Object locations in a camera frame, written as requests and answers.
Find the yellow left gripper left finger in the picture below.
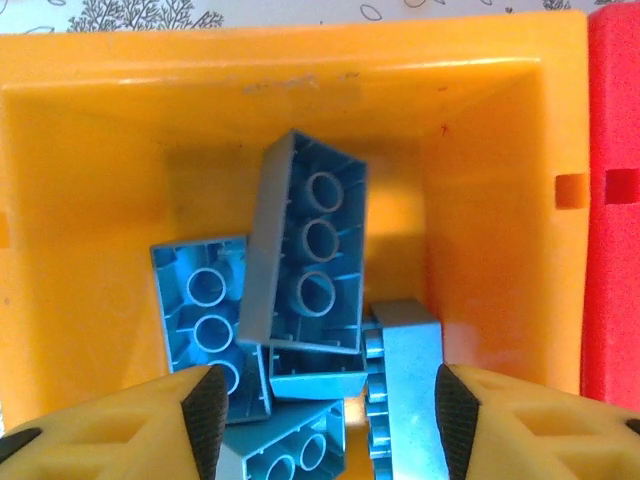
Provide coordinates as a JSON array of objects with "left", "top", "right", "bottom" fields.
[{"left": 0, "top": 364, "right": 230, "bottom": 480}]

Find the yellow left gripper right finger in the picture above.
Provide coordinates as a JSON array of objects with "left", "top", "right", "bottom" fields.
[{"left": 433, "top": 363, "right": 640, "bottom": 480}]

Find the red plastic bin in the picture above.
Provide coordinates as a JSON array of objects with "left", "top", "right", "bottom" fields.
[{"left": 579, "top": 5, "right": 640, "bottom": 414}]

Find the yellow plastic bin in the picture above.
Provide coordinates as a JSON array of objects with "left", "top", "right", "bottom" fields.
[{"left": 0, "top": 10, "right": 591, "bottom": 480}]

